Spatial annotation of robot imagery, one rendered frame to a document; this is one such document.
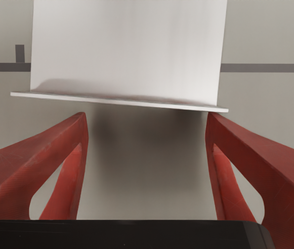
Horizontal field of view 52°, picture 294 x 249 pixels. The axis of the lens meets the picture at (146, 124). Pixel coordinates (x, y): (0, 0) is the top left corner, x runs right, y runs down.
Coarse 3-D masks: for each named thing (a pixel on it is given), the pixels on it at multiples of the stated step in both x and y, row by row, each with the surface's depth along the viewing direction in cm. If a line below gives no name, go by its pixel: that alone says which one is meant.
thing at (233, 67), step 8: (0, 64) 14; (8, 64) 14; (16, 64) 14; (24, 64) 14; (224, 64) 14; (232, 64) 14; (240, 64) 14; (248, 64) 14; (256, 64) 14; (264, 64) 14; (272, 64) 14; (280, 64) 14; (288, 64) 14; (232, 72) 14; (240, 72) 14; (248, 72) 14; (256, 72) 14; (264, 72) 14; (272, 72) 14; (280, 72) 14; (288, 72) 14
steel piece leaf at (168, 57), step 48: (48, 0) 13; (96, 0) 13; (144, 0) 13; (192, 0) 13; (48, 48) 13; (96, 48) 13; (144, 48) 13; (192, 48) 13; (48, 96) 12; (96, 96) 14; (144, 96) 14; (192, 96) 14
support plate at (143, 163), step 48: (0, 0) 13; (240, 0) 13; (288, 0) 13; (0, 48) 14; (240, 48) 14; (288, 48) 14; (0, 96) 14; (240, 96) 14; (288, 96) 14; (0, 144) 14; (96, 144) 14; (144, 144) 14; (192, 144) 14; (288, 144) 14; (48, 192) 14; (96, 192) 14; (144, 192) 14; (192, 192) 14
